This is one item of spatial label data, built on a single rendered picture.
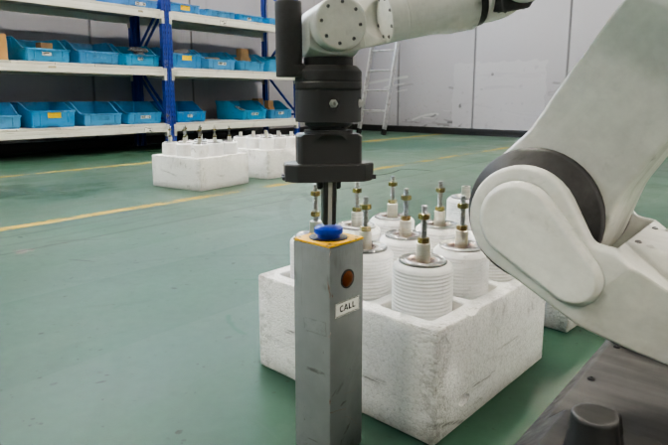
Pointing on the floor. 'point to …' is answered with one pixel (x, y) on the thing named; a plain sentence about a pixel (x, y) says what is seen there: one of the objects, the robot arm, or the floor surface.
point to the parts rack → (66, 7)
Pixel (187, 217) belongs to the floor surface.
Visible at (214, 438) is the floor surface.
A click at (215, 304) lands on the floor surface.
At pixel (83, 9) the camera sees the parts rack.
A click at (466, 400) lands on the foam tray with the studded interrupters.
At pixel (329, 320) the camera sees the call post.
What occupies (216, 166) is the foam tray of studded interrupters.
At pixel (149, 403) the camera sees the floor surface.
